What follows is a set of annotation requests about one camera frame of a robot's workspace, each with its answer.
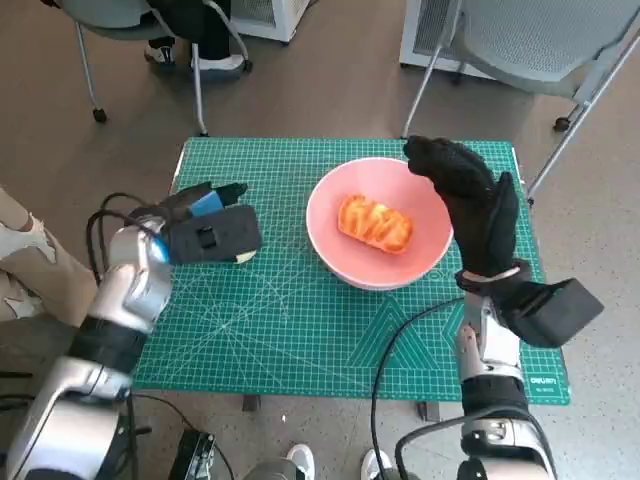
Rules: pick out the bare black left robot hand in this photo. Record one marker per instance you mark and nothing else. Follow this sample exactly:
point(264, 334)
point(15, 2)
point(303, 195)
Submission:
point(207, 202)

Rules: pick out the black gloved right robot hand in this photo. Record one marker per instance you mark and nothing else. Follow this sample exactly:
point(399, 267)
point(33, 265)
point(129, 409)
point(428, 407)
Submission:
point(485, 225)

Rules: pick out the round toy bread bun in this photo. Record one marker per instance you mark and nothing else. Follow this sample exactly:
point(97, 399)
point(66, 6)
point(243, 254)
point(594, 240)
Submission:
point(245, 257)

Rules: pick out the rectangular toy bread loaf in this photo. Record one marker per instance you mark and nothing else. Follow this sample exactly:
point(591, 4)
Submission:
point(375, 225)

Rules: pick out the pink bowl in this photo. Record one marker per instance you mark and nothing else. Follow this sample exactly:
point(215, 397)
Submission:
point(325, 225)

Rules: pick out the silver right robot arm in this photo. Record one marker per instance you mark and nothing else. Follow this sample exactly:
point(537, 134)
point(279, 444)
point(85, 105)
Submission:
point(487, 345)

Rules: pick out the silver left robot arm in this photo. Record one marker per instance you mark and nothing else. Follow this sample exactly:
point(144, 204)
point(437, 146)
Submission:
point(125, 295)

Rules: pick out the grey chair with person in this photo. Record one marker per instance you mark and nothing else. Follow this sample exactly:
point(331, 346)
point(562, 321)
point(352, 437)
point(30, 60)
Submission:
point(197, 85)

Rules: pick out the green cutting mat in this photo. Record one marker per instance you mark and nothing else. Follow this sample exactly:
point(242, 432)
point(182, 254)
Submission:
point(280, 325)

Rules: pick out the person in black trousers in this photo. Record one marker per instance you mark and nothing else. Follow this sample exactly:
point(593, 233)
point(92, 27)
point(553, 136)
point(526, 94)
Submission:
point(212, 30)

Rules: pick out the person in beige trousers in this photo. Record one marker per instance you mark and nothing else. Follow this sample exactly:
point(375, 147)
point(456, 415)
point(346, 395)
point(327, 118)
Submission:
point(45, 280)

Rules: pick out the empty grey mesh chair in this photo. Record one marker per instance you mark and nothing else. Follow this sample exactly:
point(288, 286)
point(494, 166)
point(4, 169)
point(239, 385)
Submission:
point(525, 40)

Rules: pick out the large white mesh cabinet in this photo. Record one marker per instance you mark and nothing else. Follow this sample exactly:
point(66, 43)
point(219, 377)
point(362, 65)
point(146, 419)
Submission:
point(415, 45)

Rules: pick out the small white mesh cabinet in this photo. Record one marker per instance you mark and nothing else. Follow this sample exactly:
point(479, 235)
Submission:
point(280, 20)

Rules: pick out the black floor device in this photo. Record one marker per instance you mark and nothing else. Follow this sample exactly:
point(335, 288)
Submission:
point(192, 455)

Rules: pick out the white shoe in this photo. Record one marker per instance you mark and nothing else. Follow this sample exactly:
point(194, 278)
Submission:
point(301, 462)
point(375, 465)

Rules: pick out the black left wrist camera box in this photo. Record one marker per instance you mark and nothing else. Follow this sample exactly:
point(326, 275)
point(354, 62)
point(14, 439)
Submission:
point(215, 235)

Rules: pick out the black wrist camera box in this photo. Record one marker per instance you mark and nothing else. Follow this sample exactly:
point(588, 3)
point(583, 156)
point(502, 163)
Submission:
point(215, 235)
point(555, 312)

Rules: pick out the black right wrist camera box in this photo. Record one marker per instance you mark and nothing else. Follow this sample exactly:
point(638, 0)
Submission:
point(555, 312)

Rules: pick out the black table bracket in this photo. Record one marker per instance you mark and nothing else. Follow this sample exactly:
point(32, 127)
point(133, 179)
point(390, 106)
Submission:
point(251, 403)
point(428, 411)

